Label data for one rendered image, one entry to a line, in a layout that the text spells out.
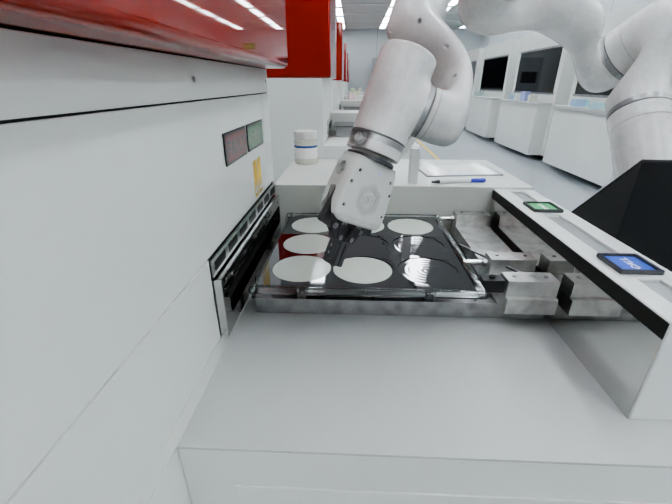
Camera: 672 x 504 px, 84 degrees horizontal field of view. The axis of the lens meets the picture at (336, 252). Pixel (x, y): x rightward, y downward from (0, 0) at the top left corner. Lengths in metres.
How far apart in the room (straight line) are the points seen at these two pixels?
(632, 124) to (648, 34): 0.19
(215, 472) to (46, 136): 0.39
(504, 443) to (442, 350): 0.16
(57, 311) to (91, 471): 0.13
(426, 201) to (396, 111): 0.43
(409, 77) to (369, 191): 0.16
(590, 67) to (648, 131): 0.22
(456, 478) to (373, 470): 0.09
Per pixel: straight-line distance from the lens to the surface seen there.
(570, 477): 0.54
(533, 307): 0.68
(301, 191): 0.93
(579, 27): 1.05
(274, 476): 0.51
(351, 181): 0.55
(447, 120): 0.58
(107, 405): 0.37
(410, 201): 0.94
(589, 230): 0.78
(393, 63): 0.58
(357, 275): 0.62
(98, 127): 0.35
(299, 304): 0.66
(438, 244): 0.77
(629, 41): 1.15
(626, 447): 0.57
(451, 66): 0.65
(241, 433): 0.49
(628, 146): 1.02
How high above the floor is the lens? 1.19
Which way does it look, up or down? 24 degrees down
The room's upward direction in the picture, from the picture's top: straight up
